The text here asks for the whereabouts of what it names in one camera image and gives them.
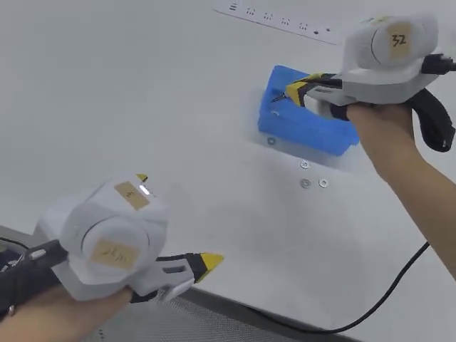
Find person's left forearm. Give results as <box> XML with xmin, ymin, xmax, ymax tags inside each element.
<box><xmin>0</xmin><ymin>284</ymin><xmax>108</xmax><ymax>342</ymax></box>

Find white table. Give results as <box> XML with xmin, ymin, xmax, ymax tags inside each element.
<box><xmin>0</xmin><ymin>0</ymin><xmax>456</xmax><ymax>342</ymax></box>

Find white power strip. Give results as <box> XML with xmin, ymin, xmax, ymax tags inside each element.
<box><xmin>212</xmin><ymin>0</ymin><xmax>345</xmax><ymax>46</ymax></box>

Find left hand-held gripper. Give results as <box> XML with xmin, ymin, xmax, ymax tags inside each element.
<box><xmin>0</xmin><ymin>172</ymin><xmax>225</xmax><ymax>316</ymax></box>

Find person's right forearm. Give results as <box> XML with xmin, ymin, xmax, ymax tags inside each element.
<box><xmin>359</xmin><ymin>140</ymin><xmax>456</xmax><ymax>282</ymax></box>

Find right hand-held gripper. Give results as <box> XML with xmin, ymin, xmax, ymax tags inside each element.
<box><xmin>284</xmin><ymin>12</ymin><xmax>456</xmax><ymax>153</ymax></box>

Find person's right hand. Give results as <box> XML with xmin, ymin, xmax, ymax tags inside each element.
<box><xmin>326</xmin><ymin>102</ymin><xmax>418</xmax><ymax>147</ymax></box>

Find dark metal tweezers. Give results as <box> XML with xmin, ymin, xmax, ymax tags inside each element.
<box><xmin>269</xmin><ymin>90</ymin><xmax>292</xmax><ymax>105</ymax></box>

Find person's left hand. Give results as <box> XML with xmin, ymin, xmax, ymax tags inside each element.
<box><xmin>63</xmin><ymin>283</ymin><xmax>168</xmax><ymax>318</ymax></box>

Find blue plastic container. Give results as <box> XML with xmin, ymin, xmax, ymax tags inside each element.
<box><xmin>256</xmin><ymin>64</ymin><xmax>360</xmax><ymax>158</ymax></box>

